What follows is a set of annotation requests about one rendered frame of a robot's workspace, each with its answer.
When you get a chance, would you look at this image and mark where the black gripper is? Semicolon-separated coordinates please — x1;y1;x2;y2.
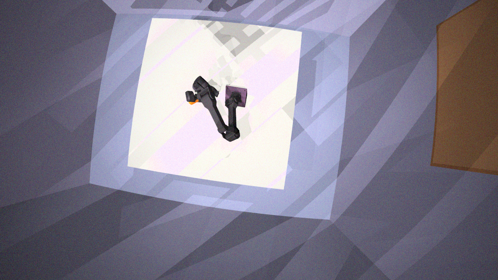
185;91;201;102

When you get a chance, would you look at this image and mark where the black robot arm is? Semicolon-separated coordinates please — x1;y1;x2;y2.
193;76;242;142

